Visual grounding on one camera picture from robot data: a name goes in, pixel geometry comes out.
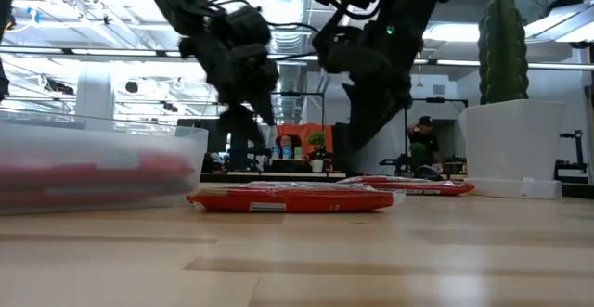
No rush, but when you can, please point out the black speaker box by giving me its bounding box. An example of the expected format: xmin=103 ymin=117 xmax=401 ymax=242
xmin=229 ymin=144 xmax=251 ymax=170

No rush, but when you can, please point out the white square plant pot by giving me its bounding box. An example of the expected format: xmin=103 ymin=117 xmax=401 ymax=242
xmin=458 ymin=98 xmax=566 ymax=201

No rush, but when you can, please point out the clear plastic bin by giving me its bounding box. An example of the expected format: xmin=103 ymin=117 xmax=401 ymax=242
xmin=0 ymin=109 xmax=210 ymax=216

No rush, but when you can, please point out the silver ceiling duct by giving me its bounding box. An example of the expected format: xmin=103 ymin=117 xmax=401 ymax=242
xmin=259 ymin=0 xmax=326 ymax=122

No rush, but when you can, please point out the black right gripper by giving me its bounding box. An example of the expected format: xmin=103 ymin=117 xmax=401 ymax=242
xmin=312 ymin=18 xmax=420 ymax=153

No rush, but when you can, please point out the black monitor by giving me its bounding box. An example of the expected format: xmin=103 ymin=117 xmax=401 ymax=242
xmin=175 ymin=118 xmax=231 ymax=154

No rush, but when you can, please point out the person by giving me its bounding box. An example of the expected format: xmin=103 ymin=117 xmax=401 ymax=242
xmin=407 ymin=115 xmax=445 ymax=178
xmin=276 ymin=134 xmax=303 ymax=160

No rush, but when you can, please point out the small plant in white pot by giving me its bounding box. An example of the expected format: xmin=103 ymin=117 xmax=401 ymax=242
xmin=307 ymin=131 xmax=329 ymax=173

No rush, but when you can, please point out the dark grey panel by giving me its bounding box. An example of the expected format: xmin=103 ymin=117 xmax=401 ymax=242
xmin=332 ymin=122 xmax=372 ymax=177

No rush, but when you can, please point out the horizontal metal rig bar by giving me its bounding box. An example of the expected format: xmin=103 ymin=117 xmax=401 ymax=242
xmin=0 ymin=45 xmax=594 ymax=72

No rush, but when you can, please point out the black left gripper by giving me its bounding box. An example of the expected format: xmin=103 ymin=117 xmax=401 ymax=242
xmin=178 ymin=5 xmax=279 ymax=147

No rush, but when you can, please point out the white pillar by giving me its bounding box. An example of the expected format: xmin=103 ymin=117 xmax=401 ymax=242
xmin=75 ymin=63 xmax=116 ymax=122

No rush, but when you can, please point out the green cactus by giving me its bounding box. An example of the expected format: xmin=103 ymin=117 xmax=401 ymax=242
xmin=477 ymin=0 xmax=531 ymax=106

